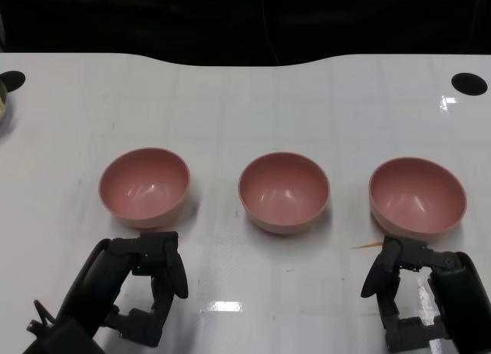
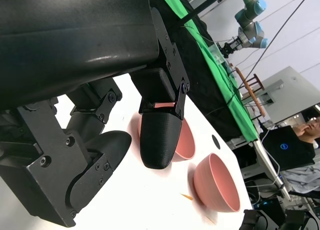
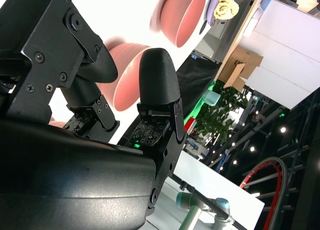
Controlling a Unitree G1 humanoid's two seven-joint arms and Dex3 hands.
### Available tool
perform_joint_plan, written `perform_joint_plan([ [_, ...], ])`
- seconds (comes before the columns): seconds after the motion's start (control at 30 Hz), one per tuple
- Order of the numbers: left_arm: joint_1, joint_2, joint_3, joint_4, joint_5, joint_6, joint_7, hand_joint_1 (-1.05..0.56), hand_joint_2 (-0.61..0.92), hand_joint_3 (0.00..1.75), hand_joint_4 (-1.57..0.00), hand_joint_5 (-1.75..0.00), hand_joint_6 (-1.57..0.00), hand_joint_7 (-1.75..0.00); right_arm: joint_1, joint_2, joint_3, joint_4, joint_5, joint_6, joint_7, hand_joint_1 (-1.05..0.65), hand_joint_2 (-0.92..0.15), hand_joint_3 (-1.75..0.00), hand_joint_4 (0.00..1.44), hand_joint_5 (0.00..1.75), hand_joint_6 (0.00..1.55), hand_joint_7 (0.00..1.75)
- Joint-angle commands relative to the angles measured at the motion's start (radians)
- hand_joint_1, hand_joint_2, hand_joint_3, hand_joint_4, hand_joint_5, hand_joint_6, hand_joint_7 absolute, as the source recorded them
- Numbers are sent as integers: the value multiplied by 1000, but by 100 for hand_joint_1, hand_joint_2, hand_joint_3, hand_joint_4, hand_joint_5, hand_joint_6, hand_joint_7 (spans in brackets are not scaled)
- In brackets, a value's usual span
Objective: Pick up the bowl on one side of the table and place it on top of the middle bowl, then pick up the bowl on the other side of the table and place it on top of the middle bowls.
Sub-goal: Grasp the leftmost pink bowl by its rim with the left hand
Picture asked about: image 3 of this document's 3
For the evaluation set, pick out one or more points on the red hoop track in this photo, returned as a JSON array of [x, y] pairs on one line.
[[278, 180]]

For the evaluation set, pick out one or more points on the grey and teal robot arm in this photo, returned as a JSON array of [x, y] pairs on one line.
[[192, 210]]

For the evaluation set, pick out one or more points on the brown cardboard box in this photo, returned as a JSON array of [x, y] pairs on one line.
[[237, 65]]

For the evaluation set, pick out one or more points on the yellow cloth flower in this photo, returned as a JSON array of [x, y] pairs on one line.
[[226, 6]]

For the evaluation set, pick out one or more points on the white side table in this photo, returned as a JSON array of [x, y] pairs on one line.
[[215, 187]]

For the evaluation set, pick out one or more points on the pink plastic bowl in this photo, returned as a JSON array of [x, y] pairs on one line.
[[175, 18], [125, 68]]

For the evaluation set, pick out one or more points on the lilac dish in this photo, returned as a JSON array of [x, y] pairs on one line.
[[209, 10]]

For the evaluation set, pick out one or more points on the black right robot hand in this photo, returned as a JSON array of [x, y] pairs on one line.
[[62, 185]]

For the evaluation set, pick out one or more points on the green leafy plant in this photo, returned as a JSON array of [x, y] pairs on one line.
[[217, 117]]

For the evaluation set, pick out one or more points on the white partition board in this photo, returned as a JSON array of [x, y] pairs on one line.
[[282, 53]]

